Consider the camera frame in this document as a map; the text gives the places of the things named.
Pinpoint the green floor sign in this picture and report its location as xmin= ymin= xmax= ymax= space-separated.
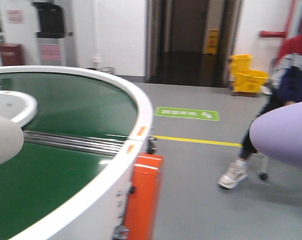
xmin=155 ymin=106 xmax=220 ymax=122

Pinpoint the steel conveyor rollers right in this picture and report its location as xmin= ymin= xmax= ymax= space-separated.
xmin=23 ymin=130 xmax=125 ymax=156

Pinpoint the white inner conveyor ring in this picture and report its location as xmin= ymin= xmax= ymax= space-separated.
xmin=0 ymin=90 xmax=38 ymax=125

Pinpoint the red fire extinguisher cabinet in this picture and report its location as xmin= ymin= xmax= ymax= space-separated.
xmin=0 ymin=43 xmax=24 ymax=66

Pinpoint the yellow wet floor sign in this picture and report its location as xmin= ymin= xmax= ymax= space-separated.
xmin=204 ymin=28 xmax=219 ymax=55

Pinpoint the orange conveyor side panel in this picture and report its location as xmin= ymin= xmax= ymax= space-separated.
xmin=124 ymin=153 xmax=164 ymax=240

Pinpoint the yellow mop bucket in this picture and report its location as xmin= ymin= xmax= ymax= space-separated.
xmin=229 ymin=54 xmax=269 ymax=96

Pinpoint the white outer conveyor rim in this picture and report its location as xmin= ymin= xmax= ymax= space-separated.
xmin=0 ymin=65 xmax=153 ymax=240

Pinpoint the person in red jacket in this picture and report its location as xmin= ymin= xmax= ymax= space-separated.
xmin=218 ymin=32 xmax=302 ymax=190

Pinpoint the green circular conveyor belt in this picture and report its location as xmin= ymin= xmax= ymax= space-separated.
xmin=0 ymin=72 xmax=137 ymax=240

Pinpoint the beige plastic cup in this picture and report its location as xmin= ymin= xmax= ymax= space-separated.
xmin=0 ymin=116 xmax=24 ymax=165

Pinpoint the black silver water dispenser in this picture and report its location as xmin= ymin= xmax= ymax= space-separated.
xmin=32 ymin=0 xmax=76 ymax=67

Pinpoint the lavender plastic cup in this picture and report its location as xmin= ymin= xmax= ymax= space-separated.
xmin=249 ymin=102 xmax=302 ymax=168

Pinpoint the wire mesh waste basket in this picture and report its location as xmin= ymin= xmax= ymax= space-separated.
xmin=98 ymin=67 xmax=115 ymax=75

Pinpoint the pink wall notice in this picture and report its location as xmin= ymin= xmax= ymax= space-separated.
xmin=6 ymin=9 xmax=24 ymax=24

